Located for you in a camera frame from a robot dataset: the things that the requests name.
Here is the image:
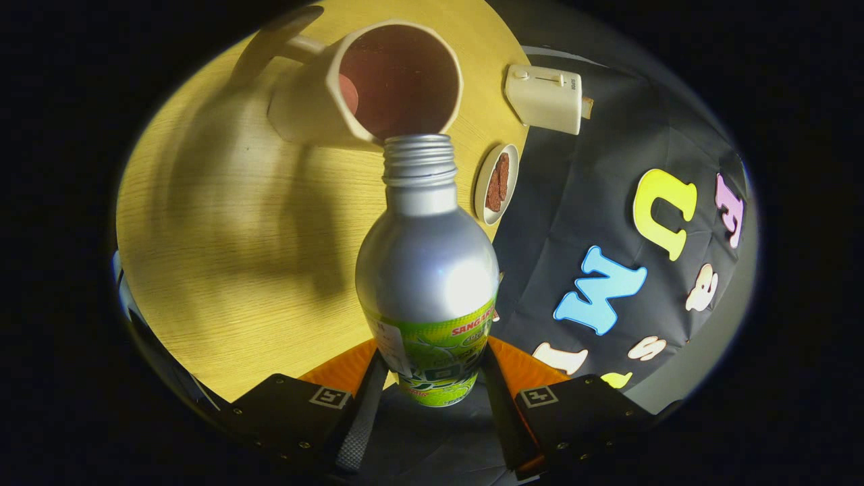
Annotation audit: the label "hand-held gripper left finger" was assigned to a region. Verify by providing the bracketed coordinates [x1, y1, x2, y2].
[216, 337, 390, 473]

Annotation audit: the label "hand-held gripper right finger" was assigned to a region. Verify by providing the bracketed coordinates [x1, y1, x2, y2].
[481, 335, 682, 480]

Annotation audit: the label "silver bottle with green label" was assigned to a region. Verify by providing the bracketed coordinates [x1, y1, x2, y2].
[355, 134, 501, 408]

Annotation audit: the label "beige cup with wooden handle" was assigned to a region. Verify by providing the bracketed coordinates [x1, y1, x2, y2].
[233, 5, 464, 151]

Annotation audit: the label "wooden table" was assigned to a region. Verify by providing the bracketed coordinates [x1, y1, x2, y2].
[116, 0, 547, 403]

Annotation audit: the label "small white plate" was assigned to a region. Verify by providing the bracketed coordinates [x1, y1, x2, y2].
[474, 143, 520, 226]

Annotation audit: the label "black backdrop cloth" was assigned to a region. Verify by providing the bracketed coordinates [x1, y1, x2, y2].
[351, 47, 758, 486]

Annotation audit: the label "brown food pieces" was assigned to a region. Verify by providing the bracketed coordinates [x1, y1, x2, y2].
[485, 153, 511, 213]

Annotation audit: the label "white toaster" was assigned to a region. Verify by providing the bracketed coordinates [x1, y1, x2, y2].
[504, 64, 595, 136]

